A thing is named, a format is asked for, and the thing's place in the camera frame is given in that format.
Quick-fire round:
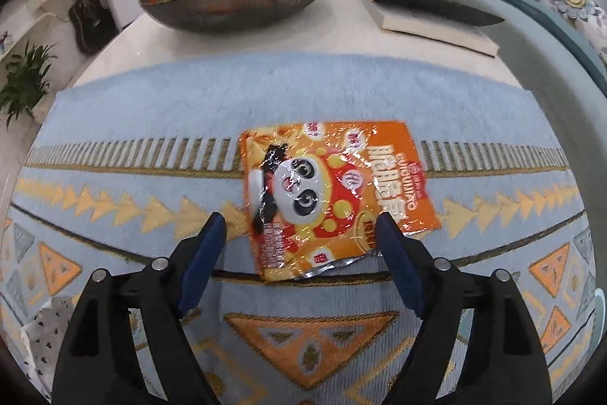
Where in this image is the polka dot paper napkin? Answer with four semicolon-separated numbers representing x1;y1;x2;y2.
21;294;79;392

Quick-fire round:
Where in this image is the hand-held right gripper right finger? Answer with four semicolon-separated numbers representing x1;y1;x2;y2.
374;212;554;405

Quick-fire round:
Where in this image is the black guitar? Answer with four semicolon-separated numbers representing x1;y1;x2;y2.
60;0;117;55

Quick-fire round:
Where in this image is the potted green plant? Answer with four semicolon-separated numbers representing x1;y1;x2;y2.
0;41;58;131

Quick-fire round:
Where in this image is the white curved wall shelf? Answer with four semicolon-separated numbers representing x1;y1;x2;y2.
0;13;49;65

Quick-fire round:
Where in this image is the dark cover book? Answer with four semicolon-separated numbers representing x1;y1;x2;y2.
360;0;504;57

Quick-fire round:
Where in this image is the orange panda snack packet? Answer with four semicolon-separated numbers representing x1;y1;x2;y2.
237;120;443;287

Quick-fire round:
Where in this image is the floral sofa back cushion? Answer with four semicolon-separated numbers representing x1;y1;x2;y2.
538;0;607;69

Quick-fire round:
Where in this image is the blue patterned mat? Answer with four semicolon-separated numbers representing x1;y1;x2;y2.
0;51;607;405

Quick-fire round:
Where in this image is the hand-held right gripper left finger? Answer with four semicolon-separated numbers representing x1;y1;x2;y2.
51;212;228;405

